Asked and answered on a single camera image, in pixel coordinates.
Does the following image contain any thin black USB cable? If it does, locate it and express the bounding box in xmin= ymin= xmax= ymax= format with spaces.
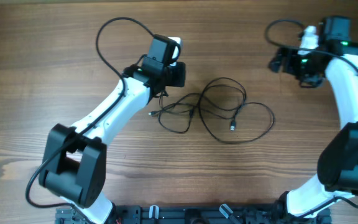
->
xmin=197 ymin=77 xmax=275 ymax=144

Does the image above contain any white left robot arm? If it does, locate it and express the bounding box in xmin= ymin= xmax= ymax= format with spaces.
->
xmin=38 ymin=34 xmax=185 ymax=223

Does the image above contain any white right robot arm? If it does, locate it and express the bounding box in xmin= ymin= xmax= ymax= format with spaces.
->
xmin=268 ymin=16 xmax=358 ymax=220

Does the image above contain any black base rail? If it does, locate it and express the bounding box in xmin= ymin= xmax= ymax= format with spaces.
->
xmin=54 ymin=203 xmax=332 ymax=224

